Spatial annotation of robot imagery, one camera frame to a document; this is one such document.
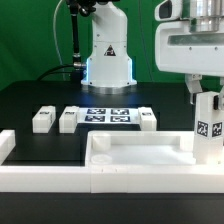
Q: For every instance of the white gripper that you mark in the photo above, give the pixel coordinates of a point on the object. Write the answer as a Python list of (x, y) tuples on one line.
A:
[(190, 39)]

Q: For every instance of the white desk top tray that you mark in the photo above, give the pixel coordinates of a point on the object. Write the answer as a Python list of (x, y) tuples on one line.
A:
[(140, 148)]

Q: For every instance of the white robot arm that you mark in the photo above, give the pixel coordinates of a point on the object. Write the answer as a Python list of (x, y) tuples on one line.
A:
[(109, 65)]

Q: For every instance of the fiducial marker sheet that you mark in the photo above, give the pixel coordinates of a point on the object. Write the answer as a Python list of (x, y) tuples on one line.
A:
[(108, 116)]

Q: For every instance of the white U-shaped fence wall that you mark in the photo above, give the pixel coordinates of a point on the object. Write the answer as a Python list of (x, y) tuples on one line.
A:
[(106, 178)]

